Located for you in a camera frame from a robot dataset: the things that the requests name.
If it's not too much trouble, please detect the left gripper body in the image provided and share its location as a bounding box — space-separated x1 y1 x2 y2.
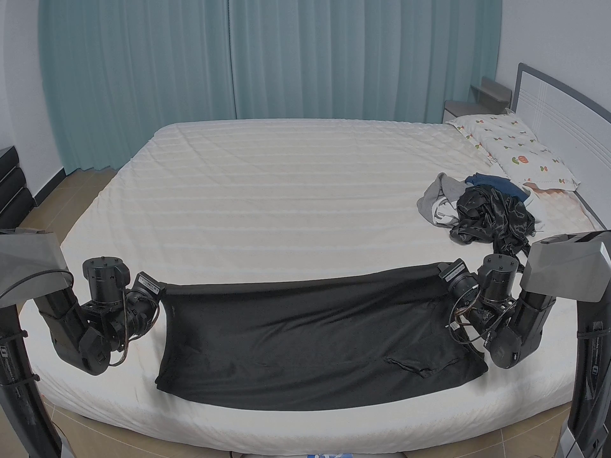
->
126 291 158 334

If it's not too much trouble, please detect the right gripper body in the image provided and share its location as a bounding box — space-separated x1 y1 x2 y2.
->
453 275 479 308

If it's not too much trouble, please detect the black T-shirt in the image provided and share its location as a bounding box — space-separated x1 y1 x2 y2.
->
155 263 488 406

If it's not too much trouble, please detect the bed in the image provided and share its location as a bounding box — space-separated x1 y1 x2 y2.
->
36 62 611 452

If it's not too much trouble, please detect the black satin garment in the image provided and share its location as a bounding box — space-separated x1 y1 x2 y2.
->
449 184 537 256

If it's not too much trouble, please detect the grey garment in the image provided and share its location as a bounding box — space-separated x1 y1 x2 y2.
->
418 172 471 228

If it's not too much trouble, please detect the white garment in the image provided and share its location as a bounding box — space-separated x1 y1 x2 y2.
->
523 191 546 232

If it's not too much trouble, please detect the dark blue garment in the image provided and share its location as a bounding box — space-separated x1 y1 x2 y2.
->
465 172 530 204

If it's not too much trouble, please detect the white printed pillow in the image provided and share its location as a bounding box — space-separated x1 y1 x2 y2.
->
445 113 582 192

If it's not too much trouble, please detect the black chest of drawers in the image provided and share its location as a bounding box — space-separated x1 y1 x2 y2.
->
0 145 35 230

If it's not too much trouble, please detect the grey bedside table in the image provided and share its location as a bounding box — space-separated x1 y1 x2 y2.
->
444 77 514 123

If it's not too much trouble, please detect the blue-green curtain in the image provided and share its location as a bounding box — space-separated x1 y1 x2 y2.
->
38 0 504 173

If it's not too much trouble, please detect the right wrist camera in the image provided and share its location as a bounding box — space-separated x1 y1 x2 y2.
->
437 258 471 285

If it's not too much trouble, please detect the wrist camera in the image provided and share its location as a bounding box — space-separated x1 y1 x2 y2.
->
133 271 165 299
437 258 471 285

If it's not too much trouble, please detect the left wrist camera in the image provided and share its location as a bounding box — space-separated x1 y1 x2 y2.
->
133 271 165 299

